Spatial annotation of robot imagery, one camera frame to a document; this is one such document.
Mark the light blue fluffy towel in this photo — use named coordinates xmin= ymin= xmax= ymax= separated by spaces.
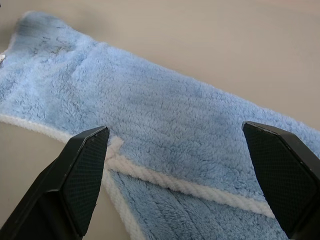
xmin=0 ymin=10 xmax=320 ymax=240

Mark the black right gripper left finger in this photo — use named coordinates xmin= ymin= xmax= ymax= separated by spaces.
xmin=0 ymin=125 xmax=110 ymax=240

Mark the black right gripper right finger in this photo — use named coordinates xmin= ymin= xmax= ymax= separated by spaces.
xmin=242 ymin=120 xmax=320 ymax=240

